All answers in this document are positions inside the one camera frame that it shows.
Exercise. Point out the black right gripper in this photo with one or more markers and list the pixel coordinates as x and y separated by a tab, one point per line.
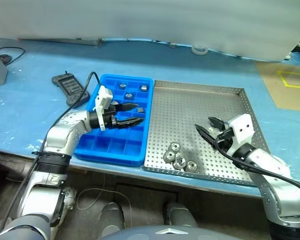
225	141

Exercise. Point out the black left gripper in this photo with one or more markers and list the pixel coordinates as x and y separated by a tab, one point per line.
110	122

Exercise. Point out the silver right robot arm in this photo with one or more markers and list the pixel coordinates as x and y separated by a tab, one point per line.
277	180

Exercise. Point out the blue compartment tray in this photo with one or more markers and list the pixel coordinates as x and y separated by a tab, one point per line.
130	147

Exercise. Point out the perforated metal tray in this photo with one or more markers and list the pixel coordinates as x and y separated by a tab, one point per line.
180	117

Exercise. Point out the black handheld remote controller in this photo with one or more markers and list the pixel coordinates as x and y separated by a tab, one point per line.
70	87

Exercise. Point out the brown cardboard sheet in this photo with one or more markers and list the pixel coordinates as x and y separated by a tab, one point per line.
282	92

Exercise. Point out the clear tape roll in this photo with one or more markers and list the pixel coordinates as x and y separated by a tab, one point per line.
200	49

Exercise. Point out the dark rounded robot foot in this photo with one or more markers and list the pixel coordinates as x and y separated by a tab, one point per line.
112	220
177	216

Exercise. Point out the grey robot torso cover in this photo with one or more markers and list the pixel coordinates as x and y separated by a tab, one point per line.
165	233

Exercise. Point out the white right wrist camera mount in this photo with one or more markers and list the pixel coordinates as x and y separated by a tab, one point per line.
242	131

